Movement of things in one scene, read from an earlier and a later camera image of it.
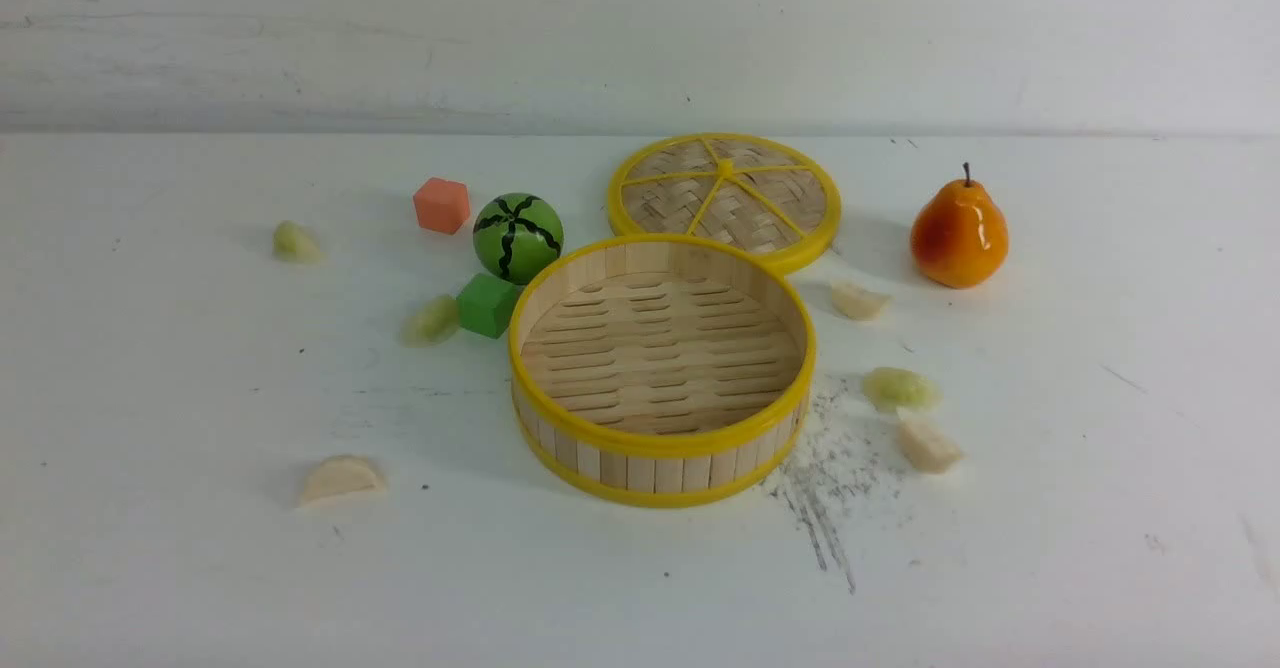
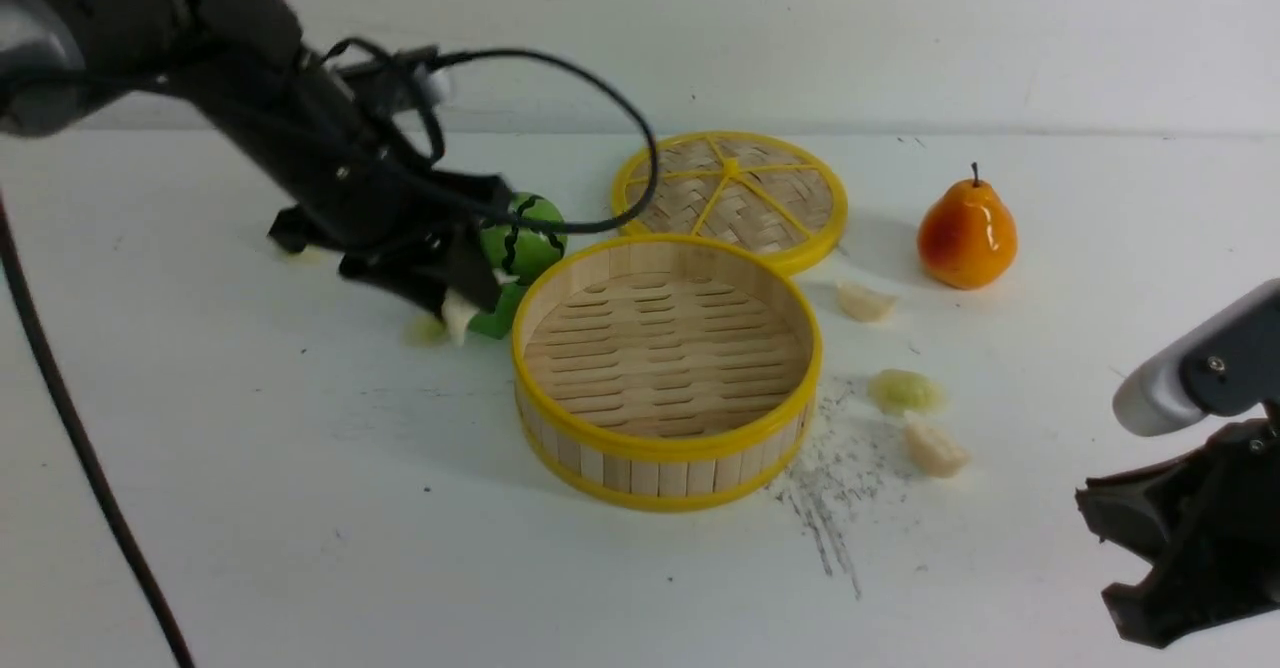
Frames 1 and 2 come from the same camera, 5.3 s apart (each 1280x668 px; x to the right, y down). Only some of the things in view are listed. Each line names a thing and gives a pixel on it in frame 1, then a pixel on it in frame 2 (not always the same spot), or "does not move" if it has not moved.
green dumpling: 435,322 does not move
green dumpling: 891,388 does not move
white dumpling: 857,303 does not move
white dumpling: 340,478 -> 457,313
